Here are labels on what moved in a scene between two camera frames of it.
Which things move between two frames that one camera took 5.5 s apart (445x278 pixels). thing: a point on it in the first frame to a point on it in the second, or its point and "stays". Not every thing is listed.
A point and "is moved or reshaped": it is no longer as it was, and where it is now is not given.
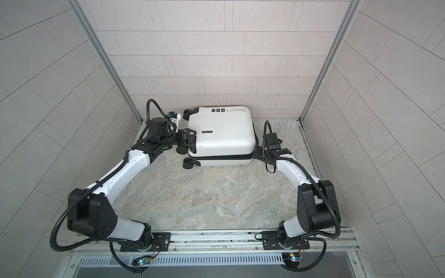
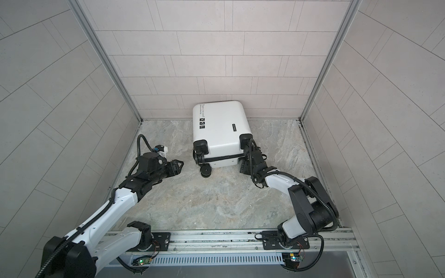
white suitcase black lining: x=225 y=135 is moved or reshaped
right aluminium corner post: x=353 y=8 stays
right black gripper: x=257 y=152 to x=244 y=165
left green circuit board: x=143 y=261 stays
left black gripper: x=181 y=135 to x=170 y=166
